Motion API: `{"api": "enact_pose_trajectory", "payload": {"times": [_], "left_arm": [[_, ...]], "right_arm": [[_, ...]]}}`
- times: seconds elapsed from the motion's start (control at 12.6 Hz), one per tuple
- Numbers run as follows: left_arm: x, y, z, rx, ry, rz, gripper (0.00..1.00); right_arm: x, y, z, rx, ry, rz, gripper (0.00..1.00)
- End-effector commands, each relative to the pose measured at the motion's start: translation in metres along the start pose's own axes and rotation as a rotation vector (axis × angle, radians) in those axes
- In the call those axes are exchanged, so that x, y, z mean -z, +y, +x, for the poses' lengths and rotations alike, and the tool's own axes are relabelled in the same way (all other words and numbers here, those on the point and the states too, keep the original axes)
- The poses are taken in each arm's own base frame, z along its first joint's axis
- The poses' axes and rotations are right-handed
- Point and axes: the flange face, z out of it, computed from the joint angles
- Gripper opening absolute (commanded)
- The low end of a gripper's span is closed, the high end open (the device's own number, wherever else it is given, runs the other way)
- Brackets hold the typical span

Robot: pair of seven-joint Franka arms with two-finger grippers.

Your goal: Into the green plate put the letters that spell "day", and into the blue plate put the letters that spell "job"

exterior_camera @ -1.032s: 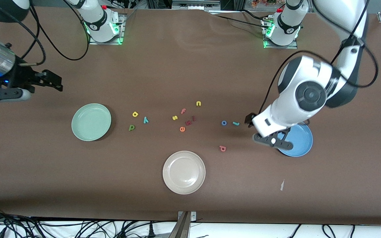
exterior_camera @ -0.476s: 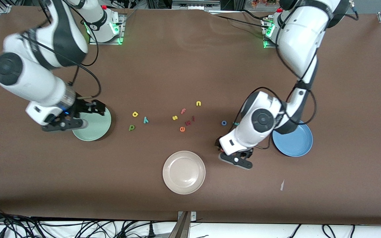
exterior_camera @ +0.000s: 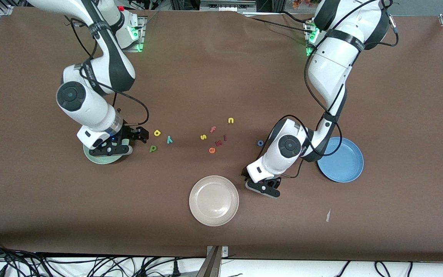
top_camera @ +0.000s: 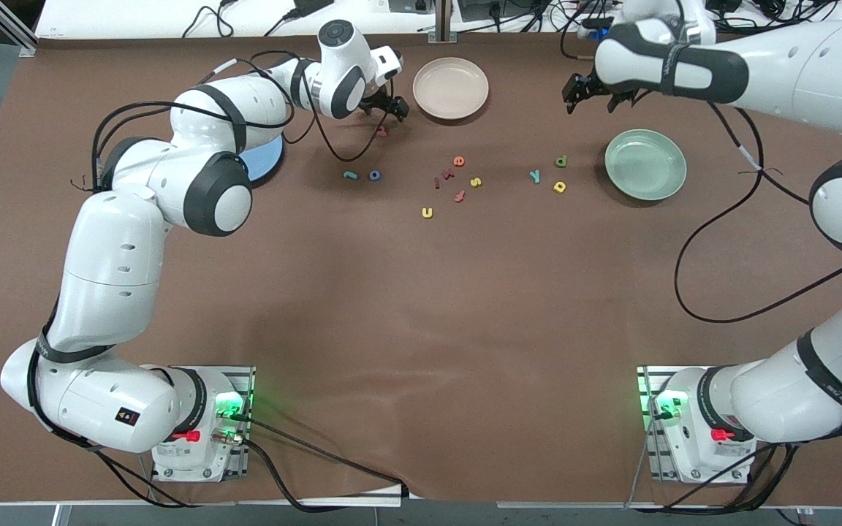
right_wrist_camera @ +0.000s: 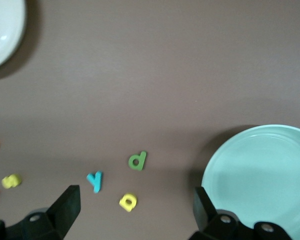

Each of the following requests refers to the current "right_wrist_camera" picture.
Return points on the brown table cover sheet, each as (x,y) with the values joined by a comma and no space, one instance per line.
(150,75)

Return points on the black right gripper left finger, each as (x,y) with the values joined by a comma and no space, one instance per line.
(52,220)

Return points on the yellow letter s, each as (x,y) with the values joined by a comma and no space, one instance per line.
(11,181)

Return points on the green plate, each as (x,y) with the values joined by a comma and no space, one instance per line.
(265,175)

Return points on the beige plate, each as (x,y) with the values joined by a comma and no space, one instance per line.
(2,25)

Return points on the teal letter y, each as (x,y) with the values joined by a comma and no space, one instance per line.
(97,182)

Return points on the yellow letter a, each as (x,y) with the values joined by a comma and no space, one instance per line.
(122,203)

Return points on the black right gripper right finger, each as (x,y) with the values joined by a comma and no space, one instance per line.
(215,225)

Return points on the green letter p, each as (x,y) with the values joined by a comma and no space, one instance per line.
(142,161)

